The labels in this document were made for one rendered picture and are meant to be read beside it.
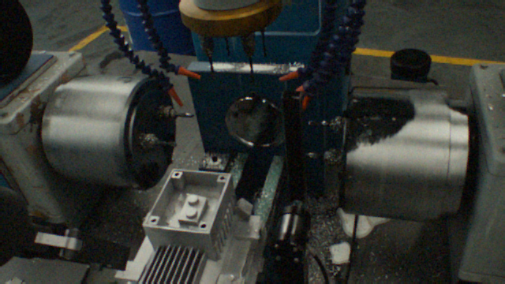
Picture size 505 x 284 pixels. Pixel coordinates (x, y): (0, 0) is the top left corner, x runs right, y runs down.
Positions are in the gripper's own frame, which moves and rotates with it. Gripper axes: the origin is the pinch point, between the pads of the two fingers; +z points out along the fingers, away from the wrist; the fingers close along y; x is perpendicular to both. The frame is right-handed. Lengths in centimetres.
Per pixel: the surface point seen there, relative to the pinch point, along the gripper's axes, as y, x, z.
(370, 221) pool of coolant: -33, -18, 56
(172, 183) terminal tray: -1.2, -13.0, 14.6
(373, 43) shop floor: -27, -189, 248
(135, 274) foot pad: 0.6, 1.6, 12.8
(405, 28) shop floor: -51, -212, 261
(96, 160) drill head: 21.3, -18.5, 25.6
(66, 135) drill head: 27.7, -22.3, 22.7
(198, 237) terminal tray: -9.2, -4.6, 9.7
